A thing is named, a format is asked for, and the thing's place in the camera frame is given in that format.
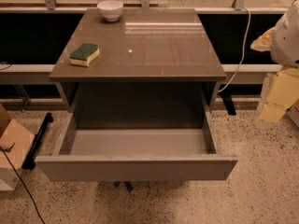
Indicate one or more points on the grey cabinet with glossy top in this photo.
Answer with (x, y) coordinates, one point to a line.
(159, 51)

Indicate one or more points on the black bar on floor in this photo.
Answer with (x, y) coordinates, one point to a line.
(29, 162)

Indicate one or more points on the cardboard box at left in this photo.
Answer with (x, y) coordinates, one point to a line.
(15, 141)

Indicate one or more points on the green and yellow sponge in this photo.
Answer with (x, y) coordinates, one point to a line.
(84, 54)

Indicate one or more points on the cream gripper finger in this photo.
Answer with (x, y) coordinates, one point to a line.
(279, 93)
(263, 42)

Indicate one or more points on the open grey top drawer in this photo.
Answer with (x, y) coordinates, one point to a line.
(137, 138)

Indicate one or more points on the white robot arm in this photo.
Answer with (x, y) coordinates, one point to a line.
(285, 40)

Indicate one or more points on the white ceramic bowl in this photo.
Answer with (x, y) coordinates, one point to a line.
(110, 10)

